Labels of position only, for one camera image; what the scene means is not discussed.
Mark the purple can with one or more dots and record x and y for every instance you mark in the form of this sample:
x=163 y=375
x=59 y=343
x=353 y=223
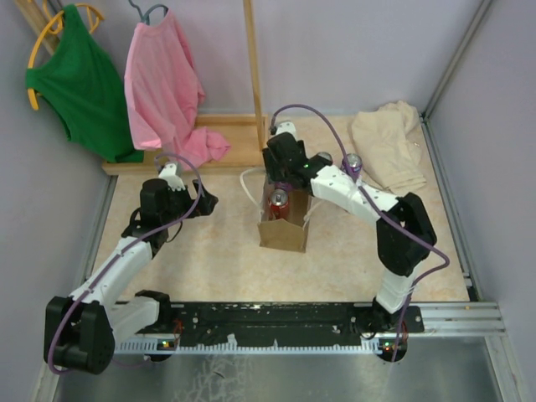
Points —
x=352 y=164
x=283 y=186

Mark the yellow hanger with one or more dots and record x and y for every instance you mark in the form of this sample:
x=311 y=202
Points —
x=53 y=27

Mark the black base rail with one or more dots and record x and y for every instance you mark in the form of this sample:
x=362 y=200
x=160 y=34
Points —
x=259 y=325

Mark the beige cloth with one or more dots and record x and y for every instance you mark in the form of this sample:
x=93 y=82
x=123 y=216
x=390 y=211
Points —
x=382 y=141

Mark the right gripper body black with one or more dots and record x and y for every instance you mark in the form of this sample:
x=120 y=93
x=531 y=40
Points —
x=275 y=172

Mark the wooden clothes rack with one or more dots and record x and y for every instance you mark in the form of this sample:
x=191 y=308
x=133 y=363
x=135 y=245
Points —
x=246 y=133

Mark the grey hanger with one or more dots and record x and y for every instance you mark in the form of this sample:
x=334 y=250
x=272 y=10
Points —
x=145 y=16

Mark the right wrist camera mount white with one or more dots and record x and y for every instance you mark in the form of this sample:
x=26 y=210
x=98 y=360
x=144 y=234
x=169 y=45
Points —
x=285 y=127

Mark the red can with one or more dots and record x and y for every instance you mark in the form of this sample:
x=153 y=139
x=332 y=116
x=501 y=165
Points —
x=279 y=204
x=325 y=155

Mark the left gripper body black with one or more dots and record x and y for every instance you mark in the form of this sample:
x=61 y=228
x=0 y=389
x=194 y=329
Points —
x=179 y=201

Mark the aluminium frame rail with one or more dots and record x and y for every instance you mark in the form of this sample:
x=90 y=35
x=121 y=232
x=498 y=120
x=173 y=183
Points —
x=478 y=19

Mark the pink shirt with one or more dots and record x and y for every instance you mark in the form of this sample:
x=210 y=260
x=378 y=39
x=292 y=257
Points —
x=163 y=93

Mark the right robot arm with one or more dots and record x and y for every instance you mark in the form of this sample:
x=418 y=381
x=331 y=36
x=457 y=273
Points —
x=404 y=233

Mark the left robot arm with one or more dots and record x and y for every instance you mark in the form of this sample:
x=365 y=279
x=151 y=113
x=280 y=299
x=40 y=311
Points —
x=82 y=329

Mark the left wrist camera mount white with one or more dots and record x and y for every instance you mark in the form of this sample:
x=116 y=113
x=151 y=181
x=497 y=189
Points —
x=171 y=174

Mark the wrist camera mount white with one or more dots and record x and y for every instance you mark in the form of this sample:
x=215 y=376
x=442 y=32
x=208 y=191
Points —
x=171 y=174
x=285 y=127

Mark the brown canvas tote bag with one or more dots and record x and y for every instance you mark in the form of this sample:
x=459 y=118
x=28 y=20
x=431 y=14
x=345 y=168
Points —
x=287 y=235

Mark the green tank top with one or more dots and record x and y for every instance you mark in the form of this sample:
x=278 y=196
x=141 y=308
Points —
x=83 y=87

